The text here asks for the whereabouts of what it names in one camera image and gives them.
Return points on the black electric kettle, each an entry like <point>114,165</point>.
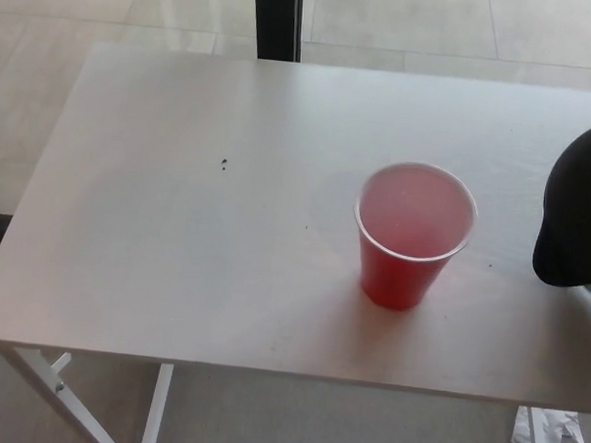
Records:
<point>580,209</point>

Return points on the white straight table leg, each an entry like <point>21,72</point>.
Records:
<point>157,407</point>
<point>538,440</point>

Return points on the black window frame post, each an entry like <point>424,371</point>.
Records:
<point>277,19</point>

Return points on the red plastic cup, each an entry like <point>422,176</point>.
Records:
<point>396,280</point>

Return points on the white slanted table leg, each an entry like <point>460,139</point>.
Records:
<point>47,392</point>

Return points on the crumpled white paper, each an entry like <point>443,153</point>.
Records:
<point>568,429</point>

